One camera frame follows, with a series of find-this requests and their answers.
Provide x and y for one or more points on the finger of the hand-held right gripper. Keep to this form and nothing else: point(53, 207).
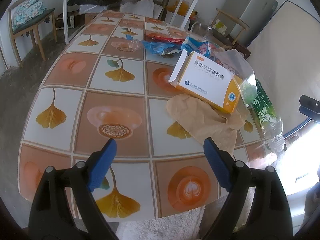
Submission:
point(310, 107)

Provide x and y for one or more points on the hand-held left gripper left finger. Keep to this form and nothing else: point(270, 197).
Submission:
point(102, 165)

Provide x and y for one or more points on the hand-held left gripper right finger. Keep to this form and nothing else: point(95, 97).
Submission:
point(217, 165)

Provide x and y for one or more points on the green label plastic bottle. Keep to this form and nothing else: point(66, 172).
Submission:
point(265, 110)

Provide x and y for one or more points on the brown paper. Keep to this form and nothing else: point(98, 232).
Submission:
point(200, 120)

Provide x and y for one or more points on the clear plastic container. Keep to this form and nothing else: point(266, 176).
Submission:
point(240, 62)

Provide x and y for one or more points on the white and orange medicine box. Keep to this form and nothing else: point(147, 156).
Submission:
point(207, 80)

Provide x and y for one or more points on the blue snack wrapper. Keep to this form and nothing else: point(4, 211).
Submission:
point(155, 47)

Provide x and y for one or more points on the red snack bag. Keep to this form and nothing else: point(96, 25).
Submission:
point(165, 38)

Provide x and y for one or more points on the white mattress with blue edge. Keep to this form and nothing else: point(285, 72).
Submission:
point(287, 55)

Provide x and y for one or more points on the table with patterned tablecloth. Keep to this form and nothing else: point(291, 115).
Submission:
point(125, 80)

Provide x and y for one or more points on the dark wooden stool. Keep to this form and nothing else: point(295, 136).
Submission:
point(241, 50)

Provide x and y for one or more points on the wooden chair with dark seat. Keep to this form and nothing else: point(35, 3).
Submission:
point(225, 40)

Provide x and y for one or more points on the grey refrigerator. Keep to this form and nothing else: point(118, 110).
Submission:
point(250, 5)

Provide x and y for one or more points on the white and green packet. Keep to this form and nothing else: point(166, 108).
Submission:
point(219, 26)

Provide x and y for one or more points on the small blue wrapper scrap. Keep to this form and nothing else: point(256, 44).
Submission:
point(129, 37)

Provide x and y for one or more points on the wooden chair with green seat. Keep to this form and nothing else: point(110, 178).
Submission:
point(32, 22)

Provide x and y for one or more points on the yellow plastic bag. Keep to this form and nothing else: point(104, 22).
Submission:
point(183, 7)

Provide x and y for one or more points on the white sacks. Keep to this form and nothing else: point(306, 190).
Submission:
point(140, 6)

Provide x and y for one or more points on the dark clothing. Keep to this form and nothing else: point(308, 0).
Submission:
point(85, 0)

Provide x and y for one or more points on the floral cushion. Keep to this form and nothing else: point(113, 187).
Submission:
point(27, 11)

